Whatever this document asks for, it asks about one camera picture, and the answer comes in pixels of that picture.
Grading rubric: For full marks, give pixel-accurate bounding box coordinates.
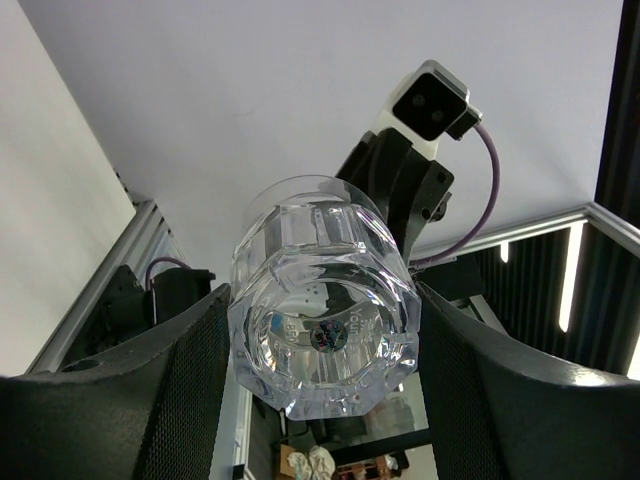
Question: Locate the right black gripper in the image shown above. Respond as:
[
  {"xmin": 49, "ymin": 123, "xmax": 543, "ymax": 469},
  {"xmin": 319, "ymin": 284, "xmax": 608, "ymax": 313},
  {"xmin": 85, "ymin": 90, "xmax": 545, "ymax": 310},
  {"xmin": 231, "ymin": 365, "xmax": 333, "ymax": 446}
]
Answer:
[{"xmin": 337, "ymin": 127, "xmax": 454, "ymax": 260}]

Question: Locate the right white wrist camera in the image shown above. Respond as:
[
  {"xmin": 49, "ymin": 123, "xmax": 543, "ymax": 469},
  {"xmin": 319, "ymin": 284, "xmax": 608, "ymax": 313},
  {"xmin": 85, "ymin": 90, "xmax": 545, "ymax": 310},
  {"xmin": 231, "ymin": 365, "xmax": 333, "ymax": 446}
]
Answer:
[{"xmin": 369, "ymin": 60, "xmax": 482, "ymax": 160}]

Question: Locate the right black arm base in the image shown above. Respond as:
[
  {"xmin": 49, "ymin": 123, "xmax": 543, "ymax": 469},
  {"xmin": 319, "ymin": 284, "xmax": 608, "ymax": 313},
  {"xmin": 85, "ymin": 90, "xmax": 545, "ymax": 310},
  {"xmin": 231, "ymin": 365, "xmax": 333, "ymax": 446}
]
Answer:
[{"xmin": 85, "ymin": 256, "xmax": 216, "ymax": 354}]

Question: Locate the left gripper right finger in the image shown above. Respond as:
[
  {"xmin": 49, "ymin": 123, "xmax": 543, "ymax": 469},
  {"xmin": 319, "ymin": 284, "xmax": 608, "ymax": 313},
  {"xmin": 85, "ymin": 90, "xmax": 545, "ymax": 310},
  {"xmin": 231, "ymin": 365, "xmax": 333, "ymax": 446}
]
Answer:
[{"xmin": 418, "ymin": 284, "xmax": 639, "ymax": 479}]

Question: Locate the right aluminium frame post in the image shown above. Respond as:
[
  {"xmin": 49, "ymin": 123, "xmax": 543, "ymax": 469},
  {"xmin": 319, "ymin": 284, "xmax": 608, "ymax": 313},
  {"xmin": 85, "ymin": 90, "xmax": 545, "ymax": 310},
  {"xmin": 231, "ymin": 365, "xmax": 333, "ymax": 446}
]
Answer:
[{"xmin": 410, "ymin": 202, "xmax": 639, "ymax": 268}]

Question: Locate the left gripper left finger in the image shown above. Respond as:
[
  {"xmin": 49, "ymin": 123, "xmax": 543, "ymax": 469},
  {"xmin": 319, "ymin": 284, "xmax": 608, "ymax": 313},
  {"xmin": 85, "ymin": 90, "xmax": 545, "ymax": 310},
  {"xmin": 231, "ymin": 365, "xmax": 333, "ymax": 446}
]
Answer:
[{"xmin": 1, "ymin": 284, "xmax": 230, "ymax": 479}]

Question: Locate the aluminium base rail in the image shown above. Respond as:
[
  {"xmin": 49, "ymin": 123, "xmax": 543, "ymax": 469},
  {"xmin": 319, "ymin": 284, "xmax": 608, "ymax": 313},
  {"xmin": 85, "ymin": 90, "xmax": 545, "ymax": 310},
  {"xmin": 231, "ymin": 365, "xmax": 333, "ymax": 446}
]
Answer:
[{"xmin": 26, "ymin": 200, "xmax": 178, "ymax": 374}]

